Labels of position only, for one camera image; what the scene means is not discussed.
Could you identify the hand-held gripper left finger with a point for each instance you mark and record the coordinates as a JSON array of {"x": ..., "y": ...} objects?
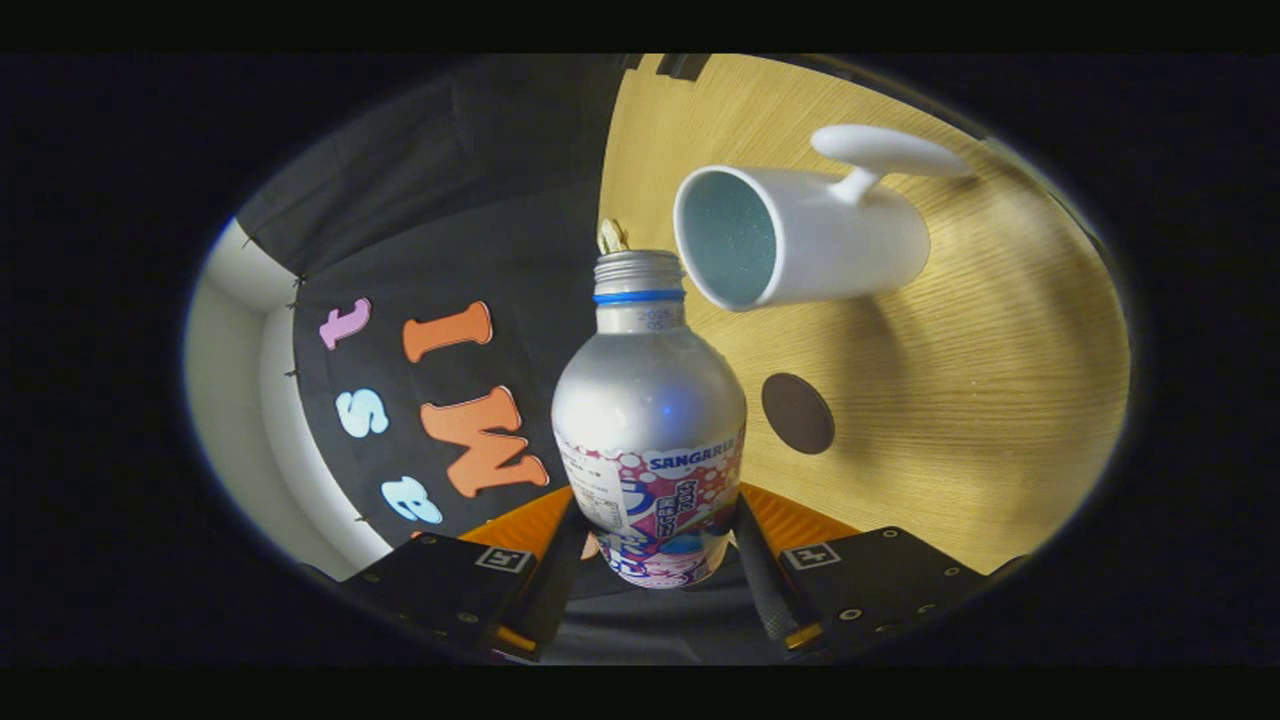
[{"x": 440, "y": 580}]

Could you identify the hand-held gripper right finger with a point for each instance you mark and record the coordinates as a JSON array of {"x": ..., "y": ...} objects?
[{"x": 880, "y": 580}]

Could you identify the dark round coaster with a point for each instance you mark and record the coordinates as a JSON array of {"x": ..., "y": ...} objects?
[{"x": 798, "y": 414}]

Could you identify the silver juice bottle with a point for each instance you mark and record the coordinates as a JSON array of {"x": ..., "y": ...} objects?
[{"x": 650, "y": 400}]

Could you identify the white cup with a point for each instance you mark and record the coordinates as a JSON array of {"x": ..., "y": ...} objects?
[{"x": 850, "y": 240}]

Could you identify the wooden table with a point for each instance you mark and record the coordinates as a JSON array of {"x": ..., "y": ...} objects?
[{"x": 980, "y": 400}]

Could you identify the black backdrop cloth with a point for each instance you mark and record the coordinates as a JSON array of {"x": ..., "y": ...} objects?
[{"x": 450, "y": 200}]

